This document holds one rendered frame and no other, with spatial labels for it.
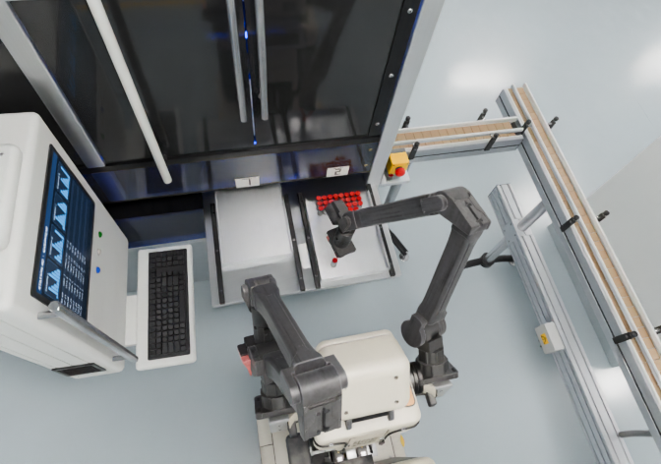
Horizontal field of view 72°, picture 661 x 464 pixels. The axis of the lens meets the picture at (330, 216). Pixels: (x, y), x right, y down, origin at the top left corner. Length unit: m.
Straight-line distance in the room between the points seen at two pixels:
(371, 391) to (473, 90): 2.87
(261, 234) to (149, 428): 1.20
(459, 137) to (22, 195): 1.57
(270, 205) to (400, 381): 0.93
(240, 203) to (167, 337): 0.56
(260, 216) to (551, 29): 3.34
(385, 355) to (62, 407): 1.88
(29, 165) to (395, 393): 0.99
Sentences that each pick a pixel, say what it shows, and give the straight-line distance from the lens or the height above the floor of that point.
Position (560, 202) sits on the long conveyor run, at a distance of 2.10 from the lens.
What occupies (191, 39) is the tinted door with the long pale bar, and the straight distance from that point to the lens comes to 1.22.
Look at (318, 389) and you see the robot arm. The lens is 0.86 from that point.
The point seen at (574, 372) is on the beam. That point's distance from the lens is 2.31.
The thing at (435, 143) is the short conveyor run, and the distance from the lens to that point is 2.03.
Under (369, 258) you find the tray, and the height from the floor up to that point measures 0.88.
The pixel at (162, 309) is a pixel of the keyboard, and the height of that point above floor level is 0.83.
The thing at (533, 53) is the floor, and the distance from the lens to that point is 4.21.
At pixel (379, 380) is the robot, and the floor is 1.37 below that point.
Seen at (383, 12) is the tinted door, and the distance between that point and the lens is 1.25.
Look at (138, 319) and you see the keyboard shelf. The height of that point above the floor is 0.80.
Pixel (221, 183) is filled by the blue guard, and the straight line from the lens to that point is 1.70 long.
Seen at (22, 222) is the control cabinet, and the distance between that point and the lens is 1.17.
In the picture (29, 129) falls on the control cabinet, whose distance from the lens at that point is 1.30.
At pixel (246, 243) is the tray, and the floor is 0.88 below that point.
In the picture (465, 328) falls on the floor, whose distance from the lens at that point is 2.73.
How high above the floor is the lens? 2.47
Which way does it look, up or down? 62 degrees down
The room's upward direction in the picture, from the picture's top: 12 degrees clockwise
